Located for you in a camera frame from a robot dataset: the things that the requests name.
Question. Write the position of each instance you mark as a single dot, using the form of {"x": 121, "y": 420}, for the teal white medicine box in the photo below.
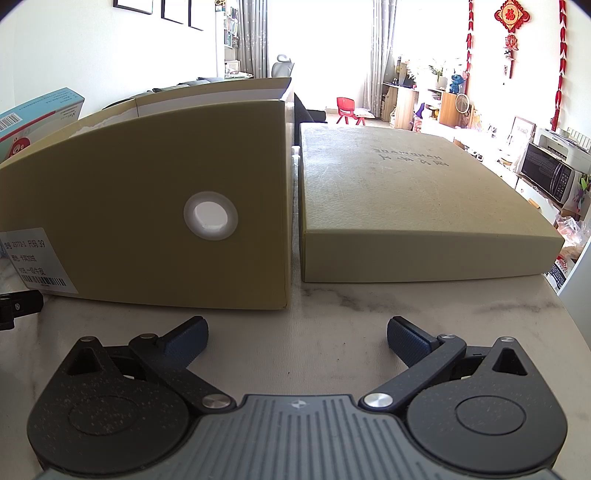
{"x": 41, "y": 115}

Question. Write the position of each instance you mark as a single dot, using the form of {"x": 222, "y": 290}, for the potted flowering plant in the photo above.
{"x": 443, "y": 74}

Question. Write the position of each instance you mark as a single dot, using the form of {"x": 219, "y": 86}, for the white marble desktop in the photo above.
{"x": 332, "y": 304}

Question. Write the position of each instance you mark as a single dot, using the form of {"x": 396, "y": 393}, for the wooden shelf unit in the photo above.
{"x": 448, "y": 108}

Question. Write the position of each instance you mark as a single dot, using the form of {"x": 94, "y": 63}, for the grey patterned curtain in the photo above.
{"x": 254, "y": 37}
{"x": 383, "y": 50}

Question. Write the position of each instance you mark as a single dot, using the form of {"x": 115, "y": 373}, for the wooden cabinet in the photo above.
{"x": 406, "y": 106}

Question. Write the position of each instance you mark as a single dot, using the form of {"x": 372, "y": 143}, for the tan cardboard box lid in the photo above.
{"x": 406, "y": 194}

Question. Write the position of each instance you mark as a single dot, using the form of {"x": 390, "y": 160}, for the tan cardboard box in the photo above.
{"x": 138, "y": 184}

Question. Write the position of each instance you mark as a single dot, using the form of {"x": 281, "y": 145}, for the red knot wall ornament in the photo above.
{"x": 511, "y": 16}

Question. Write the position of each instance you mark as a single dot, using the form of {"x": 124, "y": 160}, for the white bookshelf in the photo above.
{"x": 231, "y": 37}

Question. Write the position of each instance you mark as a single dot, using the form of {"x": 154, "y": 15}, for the small framed picture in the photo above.
{"x": 523, "y": 131}

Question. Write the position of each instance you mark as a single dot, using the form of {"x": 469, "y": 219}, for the blue plush toy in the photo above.
{"x": 458, "y": 82}

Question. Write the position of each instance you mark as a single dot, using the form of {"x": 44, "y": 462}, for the clear plastic snack bag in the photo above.
{"x": 568, "y": 230}

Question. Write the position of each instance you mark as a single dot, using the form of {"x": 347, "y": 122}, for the grey office chair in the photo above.
{"x": 282, "y": 67}

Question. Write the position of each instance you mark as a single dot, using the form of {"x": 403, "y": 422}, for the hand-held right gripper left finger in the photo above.
{"x": 189, "y": 341}

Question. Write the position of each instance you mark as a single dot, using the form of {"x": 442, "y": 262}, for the red plastic child chair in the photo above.
{"x": 346, "y": 107}

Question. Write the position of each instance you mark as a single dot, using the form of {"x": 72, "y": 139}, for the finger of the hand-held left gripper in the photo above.
{"x": 23, "y": 302}

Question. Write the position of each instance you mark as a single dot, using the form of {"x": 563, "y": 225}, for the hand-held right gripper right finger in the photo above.
{"x": 408, "y": 339}

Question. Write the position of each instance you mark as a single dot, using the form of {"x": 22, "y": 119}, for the white printer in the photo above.
{"x": 563, "y": 141}

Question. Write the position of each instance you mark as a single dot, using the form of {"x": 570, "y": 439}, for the black framed wall picture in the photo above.
{"x": 134, "y": 5}
{"x": 173, "y": 10}
{"x": 196, "y": 14}

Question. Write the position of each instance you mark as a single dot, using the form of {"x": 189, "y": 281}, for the black microwave oven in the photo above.
{"x": 542, "y": 170}

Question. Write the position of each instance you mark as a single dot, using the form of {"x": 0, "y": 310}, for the small white table fan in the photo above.
{"x": 463, "y": 104}

